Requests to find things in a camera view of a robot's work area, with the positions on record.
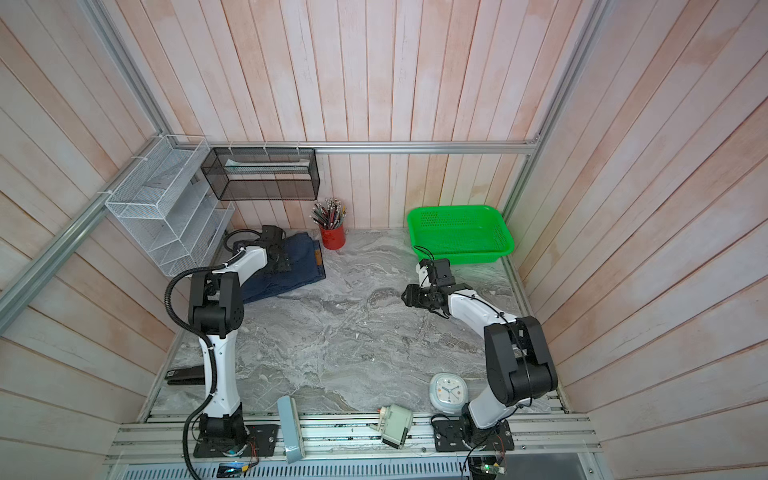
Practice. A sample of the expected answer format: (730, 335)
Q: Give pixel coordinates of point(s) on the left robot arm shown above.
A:
(215, 314)

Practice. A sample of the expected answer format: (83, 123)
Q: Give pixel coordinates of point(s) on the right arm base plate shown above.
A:
(460, 435)

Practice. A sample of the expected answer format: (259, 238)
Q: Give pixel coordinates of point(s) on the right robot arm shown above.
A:
(519, 365)

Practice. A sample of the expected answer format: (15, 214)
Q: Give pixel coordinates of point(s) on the light blue flat block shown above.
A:
(291, 429)

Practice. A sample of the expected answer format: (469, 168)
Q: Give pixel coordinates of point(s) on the red pencil cup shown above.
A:
(333, 238)

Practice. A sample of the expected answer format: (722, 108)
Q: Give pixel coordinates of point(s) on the green plastic basket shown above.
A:
(472, 234)

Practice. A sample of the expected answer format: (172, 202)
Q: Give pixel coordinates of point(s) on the coloured pencils bunch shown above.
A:
(329, 214)

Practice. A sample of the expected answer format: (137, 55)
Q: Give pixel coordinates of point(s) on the white alarm clock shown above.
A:
(448, 393)

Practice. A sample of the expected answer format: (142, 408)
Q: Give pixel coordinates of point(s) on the black stapler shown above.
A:
(186, 376)

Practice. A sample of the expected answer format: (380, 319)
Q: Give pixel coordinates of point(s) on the black mesh wall basket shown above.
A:
(262, 173)

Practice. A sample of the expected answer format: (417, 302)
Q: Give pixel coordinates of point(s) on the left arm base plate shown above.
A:
(260, 442)

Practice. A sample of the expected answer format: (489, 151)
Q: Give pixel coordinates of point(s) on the white wire mesh shelf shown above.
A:
(168, 206)

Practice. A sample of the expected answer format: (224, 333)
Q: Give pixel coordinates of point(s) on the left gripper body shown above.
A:
(281, 265)

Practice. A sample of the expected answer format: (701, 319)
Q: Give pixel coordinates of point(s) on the aluminium frame rail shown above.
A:
(388, 147)

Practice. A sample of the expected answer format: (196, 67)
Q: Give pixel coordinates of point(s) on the grey white small device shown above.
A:
(394, 425)

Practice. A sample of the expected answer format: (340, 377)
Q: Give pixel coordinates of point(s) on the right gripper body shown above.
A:
(421, 296)

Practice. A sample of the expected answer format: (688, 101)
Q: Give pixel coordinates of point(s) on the dark blue denim trousers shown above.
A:
(306, 267)

